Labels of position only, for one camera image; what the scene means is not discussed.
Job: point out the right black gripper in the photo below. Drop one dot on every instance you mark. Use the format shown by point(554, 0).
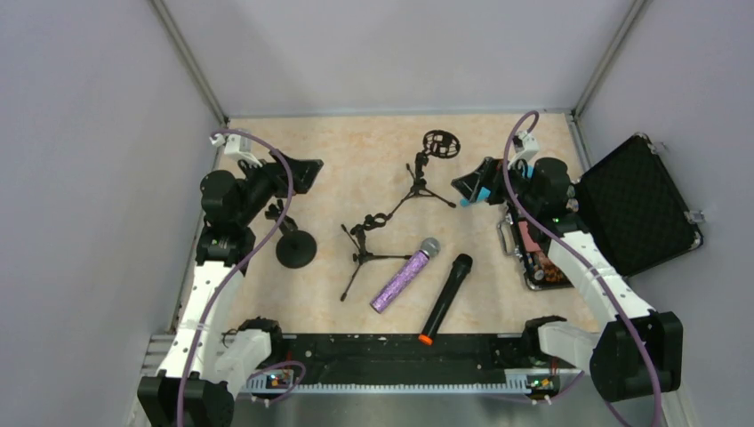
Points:
point(494, 181)

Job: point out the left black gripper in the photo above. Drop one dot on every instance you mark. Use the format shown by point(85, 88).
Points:
point(284, 176)

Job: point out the tripod stand with shock mount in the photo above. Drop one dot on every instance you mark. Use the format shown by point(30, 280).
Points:
point(438, 144)

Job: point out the round base clamp stand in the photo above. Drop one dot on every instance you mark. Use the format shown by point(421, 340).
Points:
point(296, 248)

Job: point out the tripod stand with clip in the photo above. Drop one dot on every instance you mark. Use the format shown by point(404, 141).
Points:
point(357, 235)

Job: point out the purple glitter microphone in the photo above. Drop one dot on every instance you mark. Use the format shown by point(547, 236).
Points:
point(429, 248)

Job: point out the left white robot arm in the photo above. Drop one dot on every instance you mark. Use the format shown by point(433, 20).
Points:
point(199, 378)

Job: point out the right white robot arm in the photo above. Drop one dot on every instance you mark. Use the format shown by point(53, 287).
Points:
point(638, 350)

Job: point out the blue plastic tube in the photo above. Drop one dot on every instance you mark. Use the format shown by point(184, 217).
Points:
point(488, 186)

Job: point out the pink block in case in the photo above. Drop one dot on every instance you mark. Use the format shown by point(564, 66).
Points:
point(529, 244)

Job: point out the black microphone orange end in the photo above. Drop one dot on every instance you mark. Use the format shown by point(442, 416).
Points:
point(460, 269)

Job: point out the poker chip stacks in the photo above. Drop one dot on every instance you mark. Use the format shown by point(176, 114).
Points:
point(543, 271)

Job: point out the open black carrying case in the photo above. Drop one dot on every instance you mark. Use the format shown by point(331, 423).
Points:
point(627, 202)

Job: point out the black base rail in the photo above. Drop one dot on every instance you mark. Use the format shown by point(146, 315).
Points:
point(483, 363)

